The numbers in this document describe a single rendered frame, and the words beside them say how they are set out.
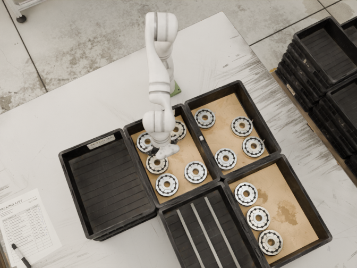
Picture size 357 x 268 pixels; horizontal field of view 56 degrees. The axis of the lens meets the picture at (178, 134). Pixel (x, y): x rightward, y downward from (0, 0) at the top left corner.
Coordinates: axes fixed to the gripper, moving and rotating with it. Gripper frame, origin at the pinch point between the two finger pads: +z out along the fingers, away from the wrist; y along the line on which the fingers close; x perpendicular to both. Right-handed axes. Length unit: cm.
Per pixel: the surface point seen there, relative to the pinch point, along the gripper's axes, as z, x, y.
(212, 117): 14.6, -9.0, -29.9
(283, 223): 17, 47, -36
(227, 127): 17.4, -2.4, -34.6
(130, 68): 31, -60, -7
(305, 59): 48, -31, -111
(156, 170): 14.5, 3.3, 4.7
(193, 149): 17.4, 0.3, -15.1
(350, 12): 101, -75, -209
